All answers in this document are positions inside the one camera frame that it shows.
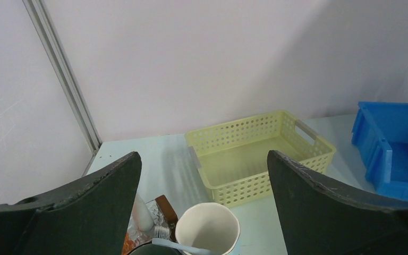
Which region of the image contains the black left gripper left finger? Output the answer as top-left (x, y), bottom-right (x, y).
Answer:
top-left (0, 151), bottom-right (142, 254)

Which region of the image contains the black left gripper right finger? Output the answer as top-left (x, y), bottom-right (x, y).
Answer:
top-left (267, 150), bottom-right (408, 254)

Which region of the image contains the yellow perforated plastic basket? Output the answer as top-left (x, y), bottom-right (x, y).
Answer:
top-left (185, 110), bottom-right (336, 207)

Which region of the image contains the white toothpaste tube black cap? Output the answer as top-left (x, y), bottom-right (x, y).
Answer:
top-left (131, 193), bottom-right (154, 232)

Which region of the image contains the clear container with brown lid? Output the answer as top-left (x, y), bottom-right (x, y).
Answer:
top-left (127, 195), bottom-right (178, 247)

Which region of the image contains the dark grey mug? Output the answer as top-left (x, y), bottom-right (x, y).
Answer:
top-left (128, 243), bottom-right (182, 255)

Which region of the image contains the blue plastic divided bin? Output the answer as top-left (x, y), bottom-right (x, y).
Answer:
top-left (351, 101), bottom-right (408, 201)

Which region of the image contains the light blue toothbrush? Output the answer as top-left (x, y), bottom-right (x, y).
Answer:
top-left (151, 226), bottom-right (219, 255)

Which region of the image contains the light blue mug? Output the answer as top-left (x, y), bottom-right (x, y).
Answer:
top-left (175, 202), bottom-right (241, 254)

